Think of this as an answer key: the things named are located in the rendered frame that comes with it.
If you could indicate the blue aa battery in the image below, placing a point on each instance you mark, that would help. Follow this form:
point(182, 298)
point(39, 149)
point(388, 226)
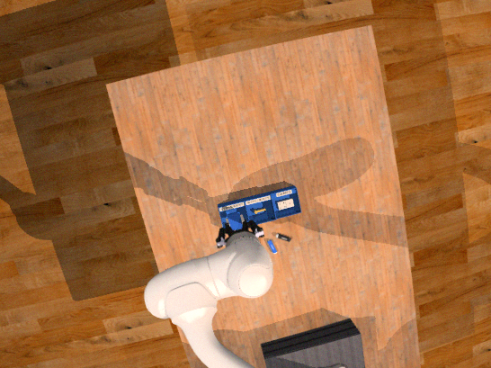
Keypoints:
point(271, 245)

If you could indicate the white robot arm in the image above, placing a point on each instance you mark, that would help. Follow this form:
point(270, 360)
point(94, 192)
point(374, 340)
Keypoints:
point(187, 293)

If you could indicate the white domino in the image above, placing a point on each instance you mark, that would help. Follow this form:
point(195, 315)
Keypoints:
point(285, 204)

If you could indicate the blue three-compartment bin rack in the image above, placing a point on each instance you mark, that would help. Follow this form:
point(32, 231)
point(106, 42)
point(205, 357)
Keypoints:
point(247, 205)

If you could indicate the black aa battery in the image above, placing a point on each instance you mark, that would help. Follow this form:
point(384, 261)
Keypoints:
point(283, 237)

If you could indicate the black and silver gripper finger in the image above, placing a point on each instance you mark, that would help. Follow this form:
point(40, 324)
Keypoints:
point(220, 240)
point(254, 227)

